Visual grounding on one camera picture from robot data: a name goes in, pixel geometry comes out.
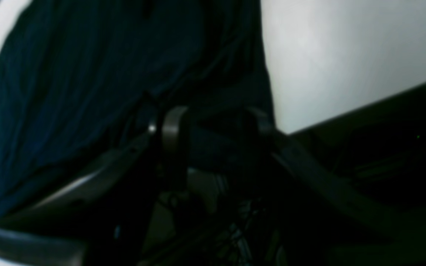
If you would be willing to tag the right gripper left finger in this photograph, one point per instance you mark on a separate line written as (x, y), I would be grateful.
(101, 215)

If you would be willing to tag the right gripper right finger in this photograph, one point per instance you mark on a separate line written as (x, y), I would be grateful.
(322, 199)

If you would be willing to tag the black printed t-shirt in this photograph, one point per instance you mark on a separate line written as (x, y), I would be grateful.
(80, 77)

